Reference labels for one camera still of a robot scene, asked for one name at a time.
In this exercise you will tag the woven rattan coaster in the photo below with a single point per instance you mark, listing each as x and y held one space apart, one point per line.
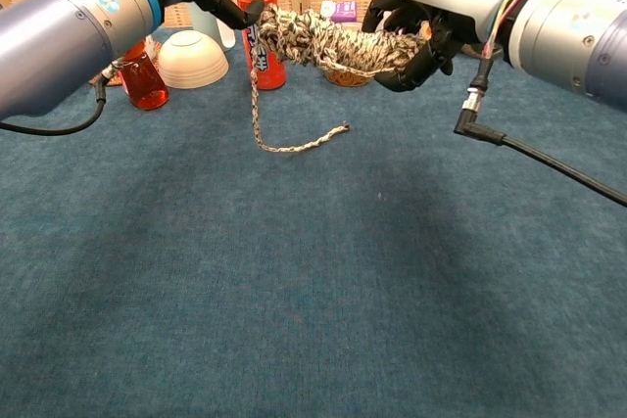
111 81

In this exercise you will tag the orange-lid plastic jar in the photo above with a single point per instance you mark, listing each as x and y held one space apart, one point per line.
343 79

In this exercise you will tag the small purple carton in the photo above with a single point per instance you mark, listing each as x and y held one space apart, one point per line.
343 9

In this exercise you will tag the beige upturned bowl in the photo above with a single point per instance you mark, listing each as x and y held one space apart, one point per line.
191 63

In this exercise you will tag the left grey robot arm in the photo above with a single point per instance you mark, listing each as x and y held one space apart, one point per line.
59 41

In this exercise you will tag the orange soda can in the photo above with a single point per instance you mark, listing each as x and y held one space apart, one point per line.
272 76

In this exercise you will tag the honey bottle yellow cap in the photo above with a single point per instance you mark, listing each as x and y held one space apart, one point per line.
144 87

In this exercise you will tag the white light blue mug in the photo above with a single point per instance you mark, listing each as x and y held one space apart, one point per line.
208 26

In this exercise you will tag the blue felt table cloth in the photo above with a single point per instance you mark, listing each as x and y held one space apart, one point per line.
245 266

